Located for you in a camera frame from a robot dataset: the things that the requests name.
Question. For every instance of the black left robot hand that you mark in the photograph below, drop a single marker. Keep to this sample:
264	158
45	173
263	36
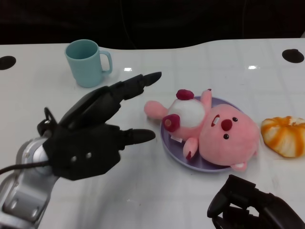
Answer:
90	133

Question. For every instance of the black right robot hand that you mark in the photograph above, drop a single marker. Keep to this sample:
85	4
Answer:
247	205

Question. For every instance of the pink plush beaver doll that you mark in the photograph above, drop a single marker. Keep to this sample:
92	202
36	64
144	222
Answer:
209	130

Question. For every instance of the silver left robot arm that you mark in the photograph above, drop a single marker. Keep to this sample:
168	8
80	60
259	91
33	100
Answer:
23	186

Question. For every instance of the lavender plastic plate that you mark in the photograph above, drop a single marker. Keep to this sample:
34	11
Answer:
205	164

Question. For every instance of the light blue plastic mug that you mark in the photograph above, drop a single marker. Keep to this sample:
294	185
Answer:
85	62

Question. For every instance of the orange white striped bread toy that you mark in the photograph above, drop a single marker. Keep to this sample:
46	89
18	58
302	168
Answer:
283	137

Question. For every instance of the black round table grommet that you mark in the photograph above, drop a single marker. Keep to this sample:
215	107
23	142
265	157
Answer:
6	62
293	55

